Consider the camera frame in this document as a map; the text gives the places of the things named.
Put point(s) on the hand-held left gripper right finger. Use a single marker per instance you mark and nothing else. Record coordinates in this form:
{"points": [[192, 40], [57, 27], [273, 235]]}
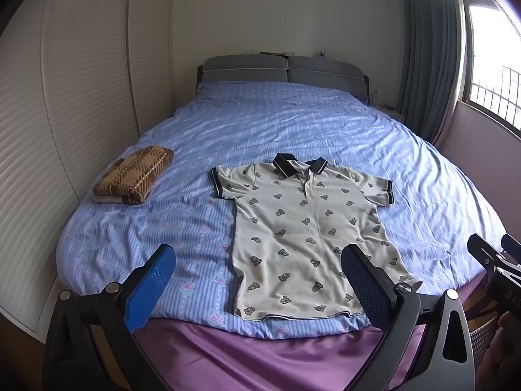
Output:
{"points": [[365, 291]]}

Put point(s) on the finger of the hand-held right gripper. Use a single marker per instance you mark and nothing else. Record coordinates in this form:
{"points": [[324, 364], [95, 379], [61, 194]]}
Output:
{"points": [[512, 244], [482, 250]]}

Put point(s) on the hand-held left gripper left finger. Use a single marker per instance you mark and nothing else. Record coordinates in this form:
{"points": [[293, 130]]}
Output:
{"points": [[149, 291]]}

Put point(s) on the cream bear-print polo shirt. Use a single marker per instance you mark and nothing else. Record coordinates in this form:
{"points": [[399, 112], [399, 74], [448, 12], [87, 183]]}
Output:
{"points": [[293, 232]]}

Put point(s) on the person's right hand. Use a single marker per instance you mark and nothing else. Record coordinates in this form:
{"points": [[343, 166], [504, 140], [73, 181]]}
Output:
{"points": [[502, 358]]}

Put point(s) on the woven wicker basket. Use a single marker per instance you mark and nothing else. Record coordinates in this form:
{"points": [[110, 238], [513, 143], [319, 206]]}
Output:
{"points": [[482, 340]]}

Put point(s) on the folded brown plaid garment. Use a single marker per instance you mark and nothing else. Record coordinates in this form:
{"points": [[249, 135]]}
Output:
{"points": [[134, 175]]}

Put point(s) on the purple bed sheet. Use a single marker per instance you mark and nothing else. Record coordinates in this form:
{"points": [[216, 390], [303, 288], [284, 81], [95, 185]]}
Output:
{"points": [[264, 362]]}

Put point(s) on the white nightstand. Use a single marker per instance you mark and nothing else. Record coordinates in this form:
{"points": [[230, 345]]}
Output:
{"points": [[394, 114]]}

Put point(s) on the barred window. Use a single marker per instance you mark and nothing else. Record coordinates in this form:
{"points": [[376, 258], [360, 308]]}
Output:
{"points": [[494, 73]]}

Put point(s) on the cream louvred wardrobe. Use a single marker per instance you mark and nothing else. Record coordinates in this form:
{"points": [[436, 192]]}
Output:
{"points": [[73, 122]]}

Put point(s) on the blue floral striped blanket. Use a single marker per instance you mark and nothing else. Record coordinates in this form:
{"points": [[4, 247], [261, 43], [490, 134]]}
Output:
{"points": [[285, 122]]}

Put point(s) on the small clear bottle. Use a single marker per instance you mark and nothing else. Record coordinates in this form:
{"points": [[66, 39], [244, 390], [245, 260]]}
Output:
{"points": [[375, 97]]}

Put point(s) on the grey-blue curtain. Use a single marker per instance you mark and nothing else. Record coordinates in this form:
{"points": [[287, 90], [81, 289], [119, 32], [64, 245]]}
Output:
{"points": [[431, 49]]}

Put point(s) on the grey padded bed headboard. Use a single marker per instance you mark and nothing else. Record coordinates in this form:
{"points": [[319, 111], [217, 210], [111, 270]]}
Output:
{"points": [[285, 69]]}

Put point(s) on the flat box on headboard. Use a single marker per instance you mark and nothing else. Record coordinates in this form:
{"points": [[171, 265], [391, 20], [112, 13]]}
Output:
{"points": [[276, 53]]}

